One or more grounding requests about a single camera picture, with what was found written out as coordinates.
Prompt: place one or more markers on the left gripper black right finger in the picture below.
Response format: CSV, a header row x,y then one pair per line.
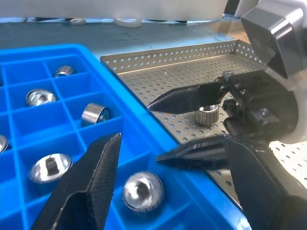
x,y
259,187

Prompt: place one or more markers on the small metal nut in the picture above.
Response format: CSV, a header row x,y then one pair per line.
x,y
78,21

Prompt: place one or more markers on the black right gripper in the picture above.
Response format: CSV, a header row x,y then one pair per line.
x,y
254,110

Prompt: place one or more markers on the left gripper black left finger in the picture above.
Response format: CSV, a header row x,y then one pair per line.
x,y
84,187

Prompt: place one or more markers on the large white backdrop board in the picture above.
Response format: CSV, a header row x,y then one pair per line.
x,y
108,8

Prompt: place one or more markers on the blue plastic compartment tray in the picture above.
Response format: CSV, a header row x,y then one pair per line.
x,y
134,136

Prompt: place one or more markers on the small metal roller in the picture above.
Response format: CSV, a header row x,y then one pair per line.
x,y
50,167
143,191
64,71
94,115
206,116
3,143
40,97

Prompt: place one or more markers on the perforated steel tray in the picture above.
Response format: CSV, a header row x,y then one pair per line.
x,y
168,79

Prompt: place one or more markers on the blue plastic table cover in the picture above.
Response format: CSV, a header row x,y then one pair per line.
x,y
48,33

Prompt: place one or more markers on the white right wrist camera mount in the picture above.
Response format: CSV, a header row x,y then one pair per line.
x,y
302,112

